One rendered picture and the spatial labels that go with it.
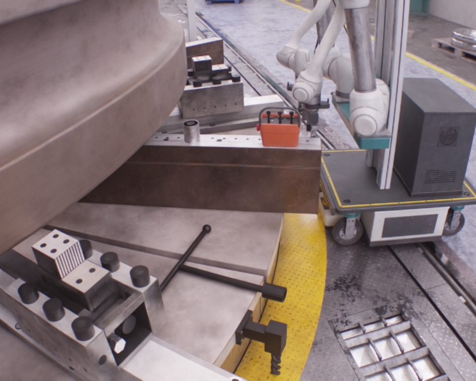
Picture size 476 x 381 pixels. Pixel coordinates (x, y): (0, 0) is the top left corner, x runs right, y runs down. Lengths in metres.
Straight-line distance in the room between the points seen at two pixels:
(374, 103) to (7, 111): 1.46
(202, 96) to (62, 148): 1.76
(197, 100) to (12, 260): 1.79
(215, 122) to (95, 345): 2.27
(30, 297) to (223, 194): 1.23
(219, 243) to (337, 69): 1.21
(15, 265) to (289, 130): 1.35
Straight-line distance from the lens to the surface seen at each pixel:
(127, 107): 1.78
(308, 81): 2.07
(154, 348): 1.57
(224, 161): 2.25
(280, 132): 2.15
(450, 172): 2.62
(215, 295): 1.92
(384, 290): 2.44
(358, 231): 2.64
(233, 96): 3.18
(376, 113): 2.00
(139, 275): 1.45
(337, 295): 2.37
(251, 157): 2.22
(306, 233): 2.75
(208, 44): 4.41
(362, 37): 1.96
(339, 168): 2.79
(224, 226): 2.29
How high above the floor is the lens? 1.67
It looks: 32 degrees down
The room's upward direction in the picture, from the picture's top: 3 degrees counter-clockwise
